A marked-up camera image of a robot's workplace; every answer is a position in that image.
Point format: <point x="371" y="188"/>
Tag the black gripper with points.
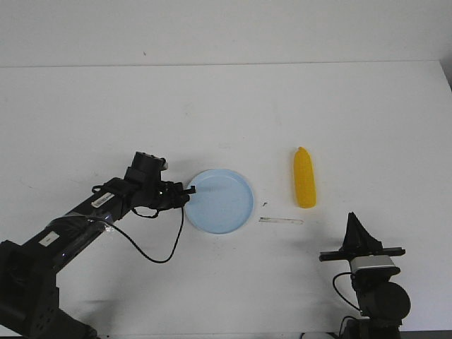
<point x="152" y="192"/>
<point x="365" y="242"/>

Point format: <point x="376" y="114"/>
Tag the light blue round plate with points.
<point x="223" y="202"/>

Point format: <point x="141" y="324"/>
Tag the yellow toy corn cob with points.
<point x="304" y="181"/>

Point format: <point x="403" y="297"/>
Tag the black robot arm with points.
<point x="381" y="303"/>
<point x="29" y="292"/>

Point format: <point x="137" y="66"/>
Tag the clear tape strip on table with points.
<point x="281" y="220"/>

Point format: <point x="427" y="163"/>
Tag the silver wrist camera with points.
<point x="146" y="168"/>
<point x="381" y="263"/>

